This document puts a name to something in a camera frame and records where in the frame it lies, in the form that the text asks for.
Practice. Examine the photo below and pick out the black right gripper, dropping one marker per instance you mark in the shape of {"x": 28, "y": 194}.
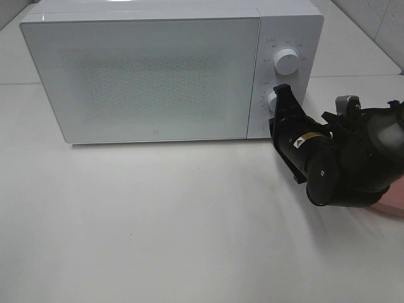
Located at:
{"x": 305, "y": 146}

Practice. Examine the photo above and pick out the white timer knob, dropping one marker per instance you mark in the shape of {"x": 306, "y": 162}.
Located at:
{"x": 271, "y": 99}

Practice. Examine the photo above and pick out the round white door button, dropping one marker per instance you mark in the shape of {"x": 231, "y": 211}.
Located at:
{"x": 266, "y": 129}

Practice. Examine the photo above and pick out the pink round plate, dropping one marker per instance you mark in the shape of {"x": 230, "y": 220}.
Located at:
{"x": 392, "y": 201}

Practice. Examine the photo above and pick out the white microwave door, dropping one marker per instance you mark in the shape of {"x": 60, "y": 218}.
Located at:
{"x": 131, "y": 81}

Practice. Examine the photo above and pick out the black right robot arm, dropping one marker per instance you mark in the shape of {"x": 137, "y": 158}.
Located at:
{"x": 349, "y": 161}

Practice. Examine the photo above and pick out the upper white power knob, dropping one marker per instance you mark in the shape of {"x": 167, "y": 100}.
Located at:
{"x": 286, "y": 60}

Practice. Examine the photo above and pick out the white microwave oven body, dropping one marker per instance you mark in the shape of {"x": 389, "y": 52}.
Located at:
{"x": 281, "y": 23}

